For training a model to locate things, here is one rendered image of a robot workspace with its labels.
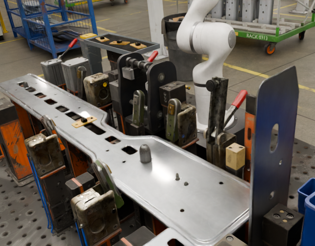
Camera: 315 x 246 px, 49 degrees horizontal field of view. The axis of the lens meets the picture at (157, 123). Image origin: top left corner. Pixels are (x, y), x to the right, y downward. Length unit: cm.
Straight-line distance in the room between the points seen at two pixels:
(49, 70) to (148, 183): 100
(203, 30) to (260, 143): 83
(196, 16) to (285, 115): 86
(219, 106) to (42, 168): 56
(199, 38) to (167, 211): 74
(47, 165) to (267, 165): 70
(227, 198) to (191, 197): 8
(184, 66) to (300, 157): 276
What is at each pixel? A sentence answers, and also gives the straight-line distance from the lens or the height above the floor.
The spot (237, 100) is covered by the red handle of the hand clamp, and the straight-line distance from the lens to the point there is 94.
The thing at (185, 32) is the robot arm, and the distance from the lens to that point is 136.
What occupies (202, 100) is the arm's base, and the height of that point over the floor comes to 93.
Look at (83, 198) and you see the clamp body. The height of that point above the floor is 104.
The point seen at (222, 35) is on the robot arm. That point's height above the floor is 120.
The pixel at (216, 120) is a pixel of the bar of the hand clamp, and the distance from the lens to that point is 89.
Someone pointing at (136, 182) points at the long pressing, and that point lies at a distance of 87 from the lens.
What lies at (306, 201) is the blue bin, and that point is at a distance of 57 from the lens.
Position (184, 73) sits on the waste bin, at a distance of 411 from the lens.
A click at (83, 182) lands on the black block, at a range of 93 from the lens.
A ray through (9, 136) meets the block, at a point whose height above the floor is 91.
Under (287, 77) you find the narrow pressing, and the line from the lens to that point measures 56.
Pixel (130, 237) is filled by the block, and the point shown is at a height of 98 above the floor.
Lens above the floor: 153
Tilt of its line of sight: 28 degrees down
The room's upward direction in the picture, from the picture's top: 6 degrees counter-clockwise
